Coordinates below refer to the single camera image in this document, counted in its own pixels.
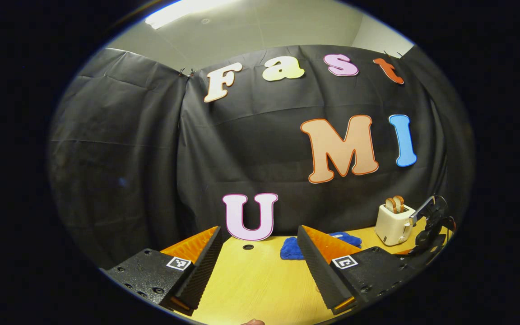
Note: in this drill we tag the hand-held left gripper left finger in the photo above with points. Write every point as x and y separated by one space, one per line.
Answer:
201 271

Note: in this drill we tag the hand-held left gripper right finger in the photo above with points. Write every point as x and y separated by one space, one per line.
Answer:
316 271

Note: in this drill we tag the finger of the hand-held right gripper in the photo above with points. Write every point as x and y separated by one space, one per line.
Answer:
404 253

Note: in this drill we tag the white toaster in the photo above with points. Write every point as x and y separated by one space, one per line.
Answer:
393 228

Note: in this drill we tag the blue folded towel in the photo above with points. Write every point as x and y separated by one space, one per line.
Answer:
291 248

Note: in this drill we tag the toast bread slice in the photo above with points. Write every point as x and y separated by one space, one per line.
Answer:
400 203
390 205

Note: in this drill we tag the black backdrop cloth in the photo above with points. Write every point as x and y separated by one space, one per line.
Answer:
129 158

